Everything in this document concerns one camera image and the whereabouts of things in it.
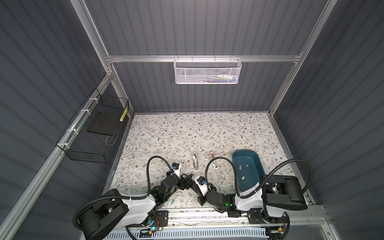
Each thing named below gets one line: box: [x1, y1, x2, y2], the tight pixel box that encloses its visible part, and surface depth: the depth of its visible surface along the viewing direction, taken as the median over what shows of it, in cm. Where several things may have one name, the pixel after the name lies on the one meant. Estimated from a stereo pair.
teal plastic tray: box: [232, 149, 265, 192], surface depth 93 cm
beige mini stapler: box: [192, 152, 199, 170], surface depth 93 cm
